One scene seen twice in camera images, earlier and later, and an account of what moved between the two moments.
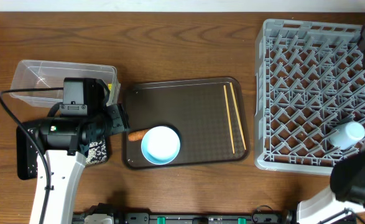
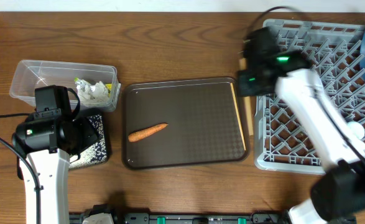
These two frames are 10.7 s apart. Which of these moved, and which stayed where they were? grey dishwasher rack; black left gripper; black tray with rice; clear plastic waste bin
Moved: black left gripper
Stayed: clear plastic waste bin; grey dishwasher rack; black tray with rice
